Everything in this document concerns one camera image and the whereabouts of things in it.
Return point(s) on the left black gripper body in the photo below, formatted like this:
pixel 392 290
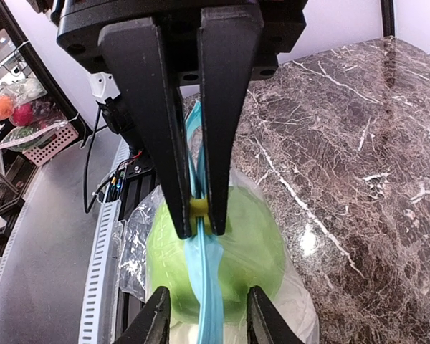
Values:
pixel 80 22

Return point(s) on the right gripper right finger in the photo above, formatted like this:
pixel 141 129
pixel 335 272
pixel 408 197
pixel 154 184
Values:
pixel 265 325

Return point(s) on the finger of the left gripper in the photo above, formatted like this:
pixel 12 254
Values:
pixel 134 53
pixel 228 39

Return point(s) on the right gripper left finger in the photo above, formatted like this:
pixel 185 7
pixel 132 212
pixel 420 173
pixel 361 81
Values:
pixel 152 323

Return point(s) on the white cauliflower toy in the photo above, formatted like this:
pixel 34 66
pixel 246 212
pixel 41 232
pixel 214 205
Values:
pixel 280 282

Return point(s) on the green apple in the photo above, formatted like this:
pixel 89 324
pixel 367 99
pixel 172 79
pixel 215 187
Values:
pixel 251 253

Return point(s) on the clear zip bag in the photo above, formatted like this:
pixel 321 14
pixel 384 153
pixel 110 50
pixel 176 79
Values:
pixel 132 267
pixel 206 286

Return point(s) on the background pink basket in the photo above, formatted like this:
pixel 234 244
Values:
pixel 52 145

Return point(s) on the white slotted cable duct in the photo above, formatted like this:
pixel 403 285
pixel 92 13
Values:
pixel 98 316

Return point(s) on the right black frame post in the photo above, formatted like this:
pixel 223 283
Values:
pixel 388 17

